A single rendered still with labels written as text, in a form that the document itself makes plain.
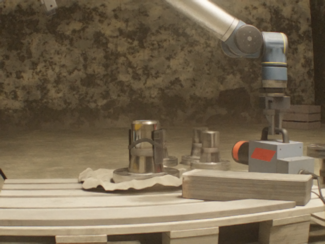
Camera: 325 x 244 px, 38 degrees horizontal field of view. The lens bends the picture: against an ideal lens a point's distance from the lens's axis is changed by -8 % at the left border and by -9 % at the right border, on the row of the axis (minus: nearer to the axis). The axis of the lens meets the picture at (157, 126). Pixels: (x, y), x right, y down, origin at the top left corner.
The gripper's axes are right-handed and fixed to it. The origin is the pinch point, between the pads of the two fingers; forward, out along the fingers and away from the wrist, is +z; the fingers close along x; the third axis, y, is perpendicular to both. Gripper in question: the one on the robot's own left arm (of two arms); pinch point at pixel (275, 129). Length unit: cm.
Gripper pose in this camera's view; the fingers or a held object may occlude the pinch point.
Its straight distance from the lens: 202.0
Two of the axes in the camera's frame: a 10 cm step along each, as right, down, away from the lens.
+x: 9.2, -0.4, 3.9
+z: 0.1, 10.0, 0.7
